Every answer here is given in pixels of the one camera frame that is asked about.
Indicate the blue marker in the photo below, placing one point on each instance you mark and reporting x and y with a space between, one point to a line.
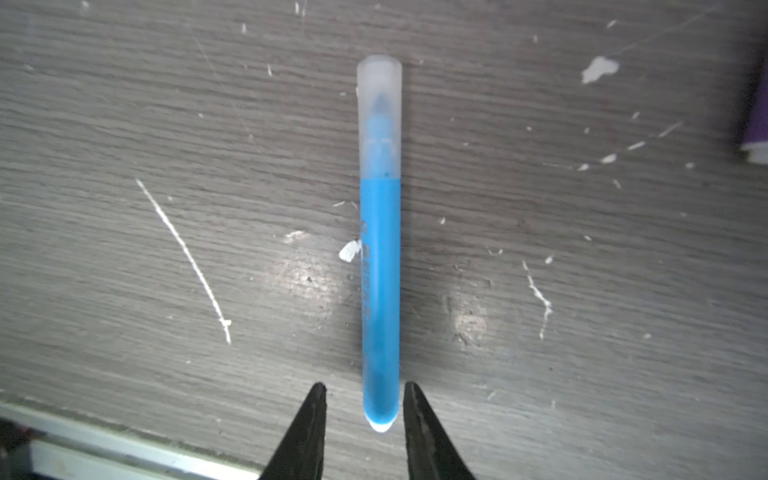
379 95

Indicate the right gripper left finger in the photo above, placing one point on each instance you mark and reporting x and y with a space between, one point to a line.
300 454

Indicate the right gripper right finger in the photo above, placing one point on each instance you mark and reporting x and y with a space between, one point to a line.
431 454

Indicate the aluminium front rail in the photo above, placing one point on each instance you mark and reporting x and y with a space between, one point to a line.
42 444

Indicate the purple marker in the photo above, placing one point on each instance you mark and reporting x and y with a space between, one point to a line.
754 140

